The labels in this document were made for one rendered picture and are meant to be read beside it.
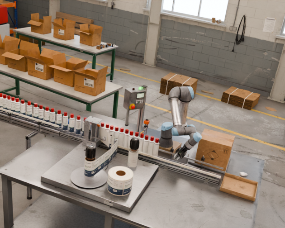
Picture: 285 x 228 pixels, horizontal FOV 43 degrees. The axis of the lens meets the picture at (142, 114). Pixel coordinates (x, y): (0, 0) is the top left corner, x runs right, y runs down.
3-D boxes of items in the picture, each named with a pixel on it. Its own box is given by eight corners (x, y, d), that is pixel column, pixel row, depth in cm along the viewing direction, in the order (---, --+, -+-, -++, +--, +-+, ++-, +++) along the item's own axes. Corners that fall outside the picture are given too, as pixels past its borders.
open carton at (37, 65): (21, 75, 525) (21, 50, 509) (42, 68, 562) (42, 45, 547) (42, 82, 510) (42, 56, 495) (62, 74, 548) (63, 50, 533)
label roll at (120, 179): (127, 179, 303) (129, 165, 297) (134, 194, 286) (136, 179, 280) (104, 182, 296) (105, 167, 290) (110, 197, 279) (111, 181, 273)
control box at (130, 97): (122, 106, 339) (124, 87, 331) (137, 104, 348) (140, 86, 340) (128, 111, 331) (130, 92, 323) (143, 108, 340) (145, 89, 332)
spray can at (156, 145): (150, 158, 338) (153, 139, 330) (153, 155, 343) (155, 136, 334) (155, 159, 337) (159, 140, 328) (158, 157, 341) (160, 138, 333)
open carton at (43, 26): (26, 32, 765) (26, 14, 749) (42, 29, 807) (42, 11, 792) (39, 35, 752) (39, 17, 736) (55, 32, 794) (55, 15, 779)
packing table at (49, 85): (-20, 107, 591) (-24, 61, 559) (17, 94, 656) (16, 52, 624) (87, 153, 501) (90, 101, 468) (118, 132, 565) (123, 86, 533)
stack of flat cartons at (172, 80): (158, 92, 745) (160, 78, 732) (168, 85, 791) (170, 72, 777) (187, 101, 723) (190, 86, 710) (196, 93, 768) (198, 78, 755)
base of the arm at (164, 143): (155, 144, 364) (156, 136, 360) (162, 139, 376) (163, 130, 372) (168, 149, 357) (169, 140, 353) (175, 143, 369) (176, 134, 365)
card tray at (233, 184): (219, 190, 312) (220, 187, 310) (224, 175, 334) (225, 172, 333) (254, 201, 303) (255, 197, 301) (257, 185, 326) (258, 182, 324)
